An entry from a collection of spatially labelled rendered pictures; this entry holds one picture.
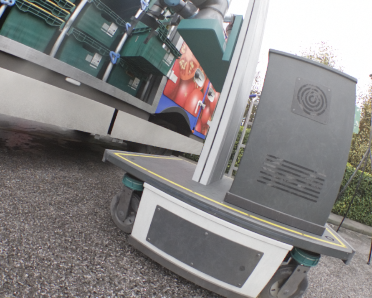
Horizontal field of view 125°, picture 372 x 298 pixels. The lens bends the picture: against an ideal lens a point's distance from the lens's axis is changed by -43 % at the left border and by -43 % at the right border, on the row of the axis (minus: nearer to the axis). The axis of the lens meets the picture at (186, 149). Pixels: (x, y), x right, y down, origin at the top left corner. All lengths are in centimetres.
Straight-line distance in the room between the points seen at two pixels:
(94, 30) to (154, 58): 50
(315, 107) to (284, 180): 24
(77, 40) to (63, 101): 43
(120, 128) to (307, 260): 131
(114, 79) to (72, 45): 45
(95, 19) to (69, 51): 29
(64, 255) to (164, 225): 35
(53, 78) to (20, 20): 45
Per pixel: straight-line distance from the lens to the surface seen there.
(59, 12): 123
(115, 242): 71
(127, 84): 151
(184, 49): 182
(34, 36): 118
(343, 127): 59
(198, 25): 68
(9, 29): 119
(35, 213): 78
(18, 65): 100
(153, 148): 197
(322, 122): 56
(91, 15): 134
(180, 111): 192
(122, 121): 132
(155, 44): 131
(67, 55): 123
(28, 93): 99
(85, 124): 114
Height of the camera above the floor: 45
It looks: 2 degrees down
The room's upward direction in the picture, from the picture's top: 19 degrees clockwise
